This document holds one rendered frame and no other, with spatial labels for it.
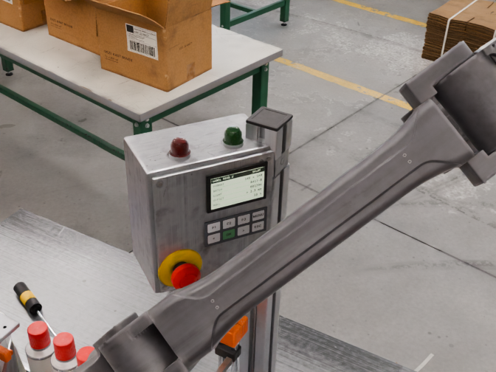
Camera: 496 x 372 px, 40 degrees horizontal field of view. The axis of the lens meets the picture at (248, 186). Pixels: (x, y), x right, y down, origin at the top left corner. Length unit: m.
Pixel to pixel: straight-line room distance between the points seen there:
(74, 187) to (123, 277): 1.86
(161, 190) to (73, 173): 2.77
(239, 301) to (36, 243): 1.21
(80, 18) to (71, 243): 1.35
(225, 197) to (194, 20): 1.76
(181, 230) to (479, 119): 0.40
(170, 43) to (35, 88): 2.09
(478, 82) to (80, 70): 2.26
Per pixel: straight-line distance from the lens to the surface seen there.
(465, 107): 0.62
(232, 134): 0.83
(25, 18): 3.17
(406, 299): 2.87
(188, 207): 0.84
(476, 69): 0.62
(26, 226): 1.84
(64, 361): 1.17
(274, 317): 1.06
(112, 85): 2.62
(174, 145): 0.81
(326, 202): 0.59
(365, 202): 0.59
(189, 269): 0.86
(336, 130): 3.94
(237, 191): 0.85
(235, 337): 0.99
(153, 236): 0.85
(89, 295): 1.60
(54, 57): 2.89
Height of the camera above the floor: 1.91
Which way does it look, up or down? 34 degrees down
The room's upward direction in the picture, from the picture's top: 2 degrees clockwise
